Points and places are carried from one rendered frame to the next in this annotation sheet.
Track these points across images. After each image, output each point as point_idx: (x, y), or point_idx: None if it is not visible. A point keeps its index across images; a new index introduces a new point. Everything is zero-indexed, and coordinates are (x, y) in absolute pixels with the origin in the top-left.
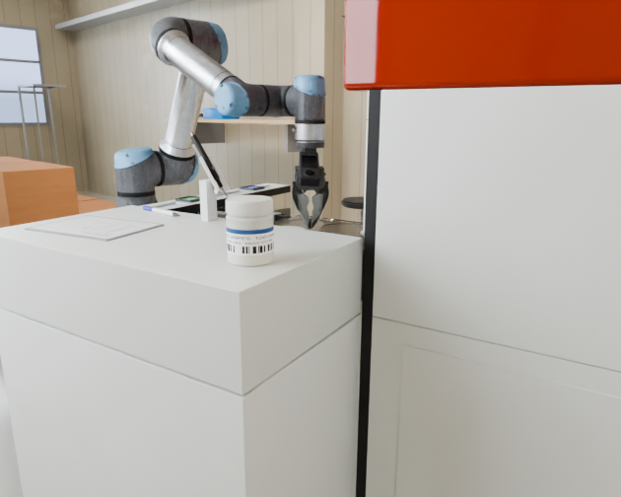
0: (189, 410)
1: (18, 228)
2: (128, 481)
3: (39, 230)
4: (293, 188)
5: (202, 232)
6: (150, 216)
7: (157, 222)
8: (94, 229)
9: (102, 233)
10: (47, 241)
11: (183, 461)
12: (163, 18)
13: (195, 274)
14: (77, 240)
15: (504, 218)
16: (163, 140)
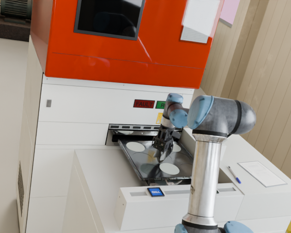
0: None
1: None
2: None
3: (281, 179)
4: (172, 147)
5: (226, 152)
6: (239, 174)
7: (238, 167)
8: (262, 170)
9: (259, 166)
10: (276, 170)
11: None
12: (249, 105)
13: (238, 137)
14: (267, 166)
15: None
16: (215, 220)
